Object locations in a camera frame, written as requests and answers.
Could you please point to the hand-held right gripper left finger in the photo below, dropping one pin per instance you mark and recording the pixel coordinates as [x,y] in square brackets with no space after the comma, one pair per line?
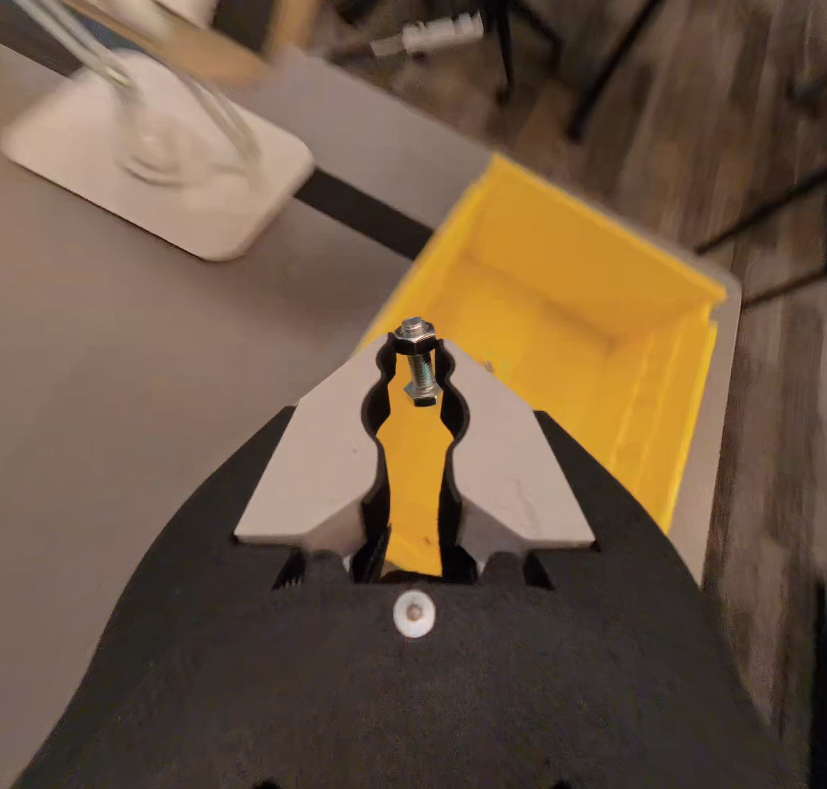
[303,479]

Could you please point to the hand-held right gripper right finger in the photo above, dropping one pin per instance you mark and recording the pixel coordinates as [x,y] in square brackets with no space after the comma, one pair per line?
[517,479]

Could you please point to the steel hex bolt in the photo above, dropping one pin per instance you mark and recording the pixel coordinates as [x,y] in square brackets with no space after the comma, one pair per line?
[418,369]

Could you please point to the steel hex nut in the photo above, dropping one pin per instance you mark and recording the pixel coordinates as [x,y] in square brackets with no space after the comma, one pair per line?
[417,330]

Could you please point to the yellow plastic bin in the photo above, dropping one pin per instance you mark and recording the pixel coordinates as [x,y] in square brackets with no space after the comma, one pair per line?
[549,298]

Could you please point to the white stand with instruction sheet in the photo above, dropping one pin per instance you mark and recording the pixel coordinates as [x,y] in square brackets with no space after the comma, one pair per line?
[194,207]

